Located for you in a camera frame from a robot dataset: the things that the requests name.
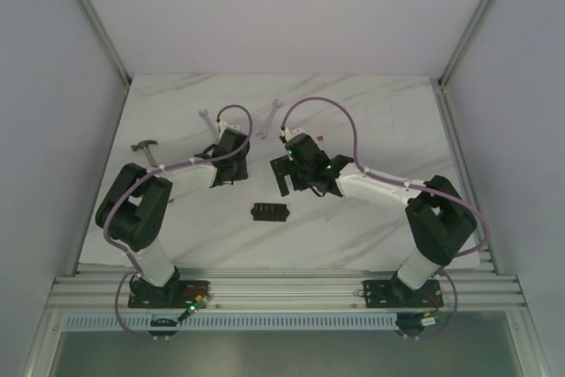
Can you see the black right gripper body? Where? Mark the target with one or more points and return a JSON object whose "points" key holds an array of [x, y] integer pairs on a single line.
{"points": [[300, 177]]}

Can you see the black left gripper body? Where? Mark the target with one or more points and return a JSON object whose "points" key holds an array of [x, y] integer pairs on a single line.
{"points": [[236, 170]]}

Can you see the black fuse box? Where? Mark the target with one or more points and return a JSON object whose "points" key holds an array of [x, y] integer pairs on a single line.
{"points": [[281, 214]]}

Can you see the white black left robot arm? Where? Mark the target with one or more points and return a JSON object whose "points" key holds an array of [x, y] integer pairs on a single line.
{"points": [[132, 212]]}

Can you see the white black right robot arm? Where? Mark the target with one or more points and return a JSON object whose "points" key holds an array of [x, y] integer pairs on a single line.
{"points": [[440, 225]]}

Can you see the silver open-end wrench left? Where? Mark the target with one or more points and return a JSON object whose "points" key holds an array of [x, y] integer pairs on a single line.
{"points": [[212, 126]]}

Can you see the silver open-end wrench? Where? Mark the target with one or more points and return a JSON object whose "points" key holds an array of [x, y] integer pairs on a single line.
{"points": [[263, 132], [212, 126]]}

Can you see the silver open-end wrench right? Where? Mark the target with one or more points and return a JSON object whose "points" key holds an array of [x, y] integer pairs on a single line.
{"points": [[263, 132]]}

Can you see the small claw hammer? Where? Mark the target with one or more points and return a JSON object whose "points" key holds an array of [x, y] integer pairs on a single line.
{"points": [[144, 146]]}

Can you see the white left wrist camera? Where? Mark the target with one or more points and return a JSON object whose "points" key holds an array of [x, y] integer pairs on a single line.
{"points": [[222, 126]]}

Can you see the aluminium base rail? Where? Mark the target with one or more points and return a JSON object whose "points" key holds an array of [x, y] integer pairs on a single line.
{"points": [[94, 289]]}

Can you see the slotted grey cable duct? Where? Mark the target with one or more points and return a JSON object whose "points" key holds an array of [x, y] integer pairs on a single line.
{"points": [[262, 321]]}

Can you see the aluminium frame post left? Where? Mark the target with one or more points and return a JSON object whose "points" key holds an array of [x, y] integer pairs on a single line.
{"points": [[107, 45]]}

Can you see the aluminium frame rail right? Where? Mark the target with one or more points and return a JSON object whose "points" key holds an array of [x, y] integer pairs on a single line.
{"points": [[478, 17]]}

